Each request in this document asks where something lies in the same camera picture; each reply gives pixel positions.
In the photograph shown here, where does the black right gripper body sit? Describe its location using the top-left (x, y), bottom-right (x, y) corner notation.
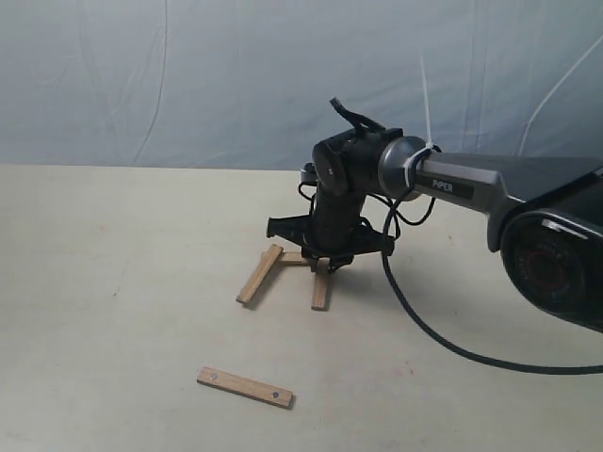
top-left (267, 186), bottom-right (394, 264)

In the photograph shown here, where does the wooden stick with holes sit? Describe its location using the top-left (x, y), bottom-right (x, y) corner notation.
top-left (197, 366), bottom-right (295, 409)
top-left (278, 251), bottom-right (309, 266)

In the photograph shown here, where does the plain wooden stick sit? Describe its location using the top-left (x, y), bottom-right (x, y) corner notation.
top-left (311, 262), bottom-right (331, 312)
top-left (236, 244), bottom-right (284, 305)

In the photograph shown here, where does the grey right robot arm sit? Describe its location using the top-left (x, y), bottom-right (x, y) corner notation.
top-left (267, 129), bottom-right (602, 331)

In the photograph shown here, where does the white zip tie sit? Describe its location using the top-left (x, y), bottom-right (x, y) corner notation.
top-left (402, 55), bottom-right (444, 187)

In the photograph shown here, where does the grey-blue fabric backdrop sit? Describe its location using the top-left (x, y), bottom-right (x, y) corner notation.
top-left (1, 1), bottom-right (602, 170)

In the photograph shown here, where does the thick black cable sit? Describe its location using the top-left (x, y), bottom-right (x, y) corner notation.
top-left (382, 206), bottom-right (603, 376)

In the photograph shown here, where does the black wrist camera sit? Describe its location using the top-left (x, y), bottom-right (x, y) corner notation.
top-left (301, 162), bottom-right (318, 185)

